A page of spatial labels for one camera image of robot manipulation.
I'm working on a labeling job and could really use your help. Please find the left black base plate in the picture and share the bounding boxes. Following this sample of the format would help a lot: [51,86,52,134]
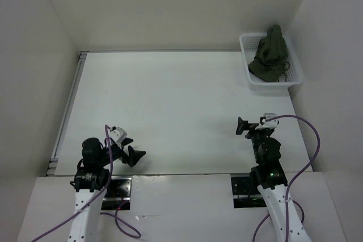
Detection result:
[102,177,132,211]

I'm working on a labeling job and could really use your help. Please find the white plastic basket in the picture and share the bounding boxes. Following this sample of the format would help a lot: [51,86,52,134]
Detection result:
[239,33,304,92]

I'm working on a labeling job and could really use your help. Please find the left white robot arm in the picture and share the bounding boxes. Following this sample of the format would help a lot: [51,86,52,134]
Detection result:
[68,138,146,241]

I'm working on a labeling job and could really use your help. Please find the aluminium rail frame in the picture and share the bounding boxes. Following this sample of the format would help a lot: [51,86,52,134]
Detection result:
[45,51,88,176]

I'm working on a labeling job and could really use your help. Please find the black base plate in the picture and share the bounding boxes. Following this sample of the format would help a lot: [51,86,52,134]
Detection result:
[231,174,266,209]
[102,177,132,211]

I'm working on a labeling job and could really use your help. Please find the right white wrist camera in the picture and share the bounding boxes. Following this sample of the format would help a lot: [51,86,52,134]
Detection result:
[256,113,279,130]

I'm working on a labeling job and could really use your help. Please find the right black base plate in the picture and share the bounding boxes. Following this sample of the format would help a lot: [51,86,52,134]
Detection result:
[231,174,266,209]

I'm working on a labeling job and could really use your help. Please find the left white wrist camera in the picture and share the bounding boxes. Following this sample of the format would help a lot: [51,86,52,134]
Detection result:
[109,126,128,143]

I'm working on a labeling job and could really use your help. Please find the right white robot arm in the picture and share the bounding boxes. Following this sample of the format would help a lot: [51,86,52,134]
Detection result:
[236,114,312,241]

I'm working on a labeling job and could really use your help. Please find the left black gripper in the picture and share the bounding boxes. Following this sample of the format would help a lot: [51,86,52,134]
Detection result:
[98,137,146,166]

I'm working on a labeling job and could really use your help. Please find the olive green shorts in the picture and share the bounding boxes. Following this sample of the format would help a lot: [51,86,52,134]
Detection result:
[248,24,290,82]

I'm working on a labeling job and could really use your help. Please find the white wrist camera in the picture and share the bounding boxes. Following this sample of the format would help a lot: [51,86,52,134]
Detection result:
[109,126,128,143]
[256,113,279,130]

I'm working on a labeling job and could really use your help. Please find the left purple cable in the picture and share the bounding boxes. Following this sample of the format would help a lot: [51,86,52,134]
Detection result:
[31,124,142,242]

